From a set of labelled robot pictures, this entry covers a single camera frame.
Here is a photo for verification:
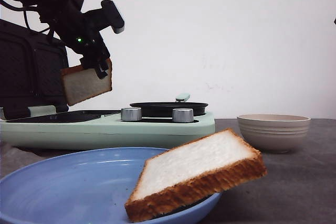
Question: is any blue plate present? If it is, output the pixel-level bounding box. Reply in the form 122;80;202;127
0;147;223;224

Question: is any black frying pan mint handle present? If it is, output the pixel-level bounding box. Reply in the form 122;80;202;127
130;93;208;118

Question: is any right silver knob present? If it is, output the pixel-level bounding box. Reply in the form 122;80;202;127
172;108;194;123

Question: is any bread slice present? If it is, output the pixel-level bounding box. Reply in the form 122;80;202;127
124;129;267;222
60;59;112;106

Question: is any left silver knob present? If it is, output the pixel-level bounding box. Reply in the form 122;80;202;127
121;107;142;122

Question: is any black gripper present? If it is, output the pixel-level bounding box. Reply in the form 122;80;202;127
38;0;110;79

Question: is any silver knob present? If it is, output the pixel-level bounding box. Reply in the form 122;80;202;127
121;107;142;122
172;108;194;123

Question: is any mint green breakfast maker base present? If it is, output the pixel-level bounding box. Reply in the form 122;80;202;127
1;110;215;150

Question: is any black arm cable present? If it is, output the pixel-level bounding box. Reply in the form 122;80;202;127
0;0;57;45

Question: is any beige ribbed bowl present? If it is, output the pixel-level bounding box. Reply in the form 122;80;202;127
237;114;311;153

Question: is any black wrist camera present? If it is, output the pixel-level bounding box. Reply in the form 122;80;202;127
101;0;125;34

